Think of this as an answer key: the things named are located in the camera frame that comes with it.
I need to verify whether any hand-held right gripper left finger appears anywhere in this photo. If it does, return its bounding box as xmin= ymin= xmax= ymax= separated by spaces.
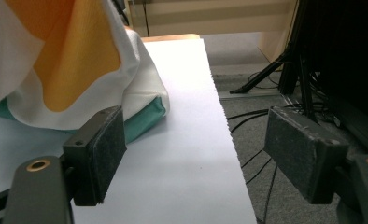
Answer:
xmin=63 ymin=105 xmax=128 ymax=207

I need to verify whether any black floor cable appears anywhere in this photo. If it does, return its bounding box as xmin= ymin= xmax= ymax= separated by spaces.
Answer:
xmin=240 ymin=148 xmax=279 ymax=224
xmin=226 ymin=107 xmax=271 ymax=134

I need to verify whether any white printed tote bag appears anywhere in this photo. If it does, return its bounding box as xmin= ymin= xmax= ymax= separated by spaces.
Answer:
xmin=0 ymin=0 xmax=171 ymax=145

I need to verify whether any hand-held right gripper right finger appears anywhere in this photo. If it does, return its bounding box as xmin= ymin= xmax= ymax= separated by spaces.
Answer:
xmin=263 ymin=105 xmax=350 ymax=205

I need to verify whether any black metal stand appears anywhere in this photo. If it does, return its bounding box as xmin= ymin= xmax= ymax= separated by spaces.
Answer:
xmin=228 ymin=0 xmax=318 ymax=123

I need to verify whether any dark curtain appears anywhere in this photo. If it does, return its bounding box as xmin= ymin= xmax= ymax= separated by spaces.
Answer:
xmin=297 ymin=0 xmax=368 ymax=157

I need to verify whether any black hanging cable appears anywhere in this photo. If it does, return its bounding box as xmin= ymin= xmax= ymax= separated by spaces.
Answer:
xmin=142 ymin=0 xmax=150 ymax=37

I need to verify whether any light wooden table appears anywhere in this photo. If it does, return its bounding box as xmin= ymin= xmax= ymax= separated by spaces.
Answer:
xmin=139 ymin=33 xmax=202 ymax=43

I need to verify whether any light wooden shelf frame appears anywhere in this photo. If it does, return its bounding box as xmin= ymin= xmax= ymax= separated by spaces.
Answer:
xmin=124 ymin=0 xmax=298 ymax=64

